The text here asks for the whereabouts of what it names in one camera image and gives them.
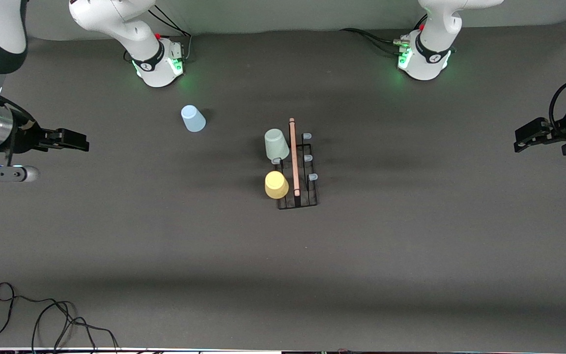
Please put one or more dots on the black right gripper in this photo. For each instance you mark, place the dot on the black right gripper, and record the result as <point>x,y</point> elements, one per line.
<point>23,136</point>

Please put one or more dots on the dark grey table mat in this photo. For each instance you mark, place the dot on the dark grey table mat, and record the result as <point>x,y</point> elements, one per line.
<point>361,285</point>

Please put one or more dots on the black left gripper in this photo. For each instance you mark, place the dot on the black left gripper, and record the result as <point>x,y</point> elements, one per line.
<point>561,132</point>

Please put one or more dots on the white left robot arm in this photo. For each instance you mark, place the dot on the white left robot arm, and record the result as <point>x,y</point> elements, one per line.
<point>430,54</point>

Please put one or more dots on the light blue plastic cup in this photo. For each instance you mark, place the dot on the light blue plastic cup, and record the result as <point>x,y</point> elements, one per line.
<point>193,119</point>

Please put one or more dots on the yellow plastic cup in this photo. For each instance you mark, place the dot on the yellow plastic cup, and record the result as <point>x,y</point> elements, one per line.
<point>276,186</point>

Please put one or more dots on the pale green plastic cup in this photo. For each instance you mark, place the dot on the pale green plastic cup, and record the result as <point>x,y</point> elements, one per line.
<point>275,143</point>

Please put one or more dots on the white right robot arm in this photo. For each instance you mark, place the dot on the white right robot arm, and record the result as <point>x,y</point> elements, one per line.
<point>135,24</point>

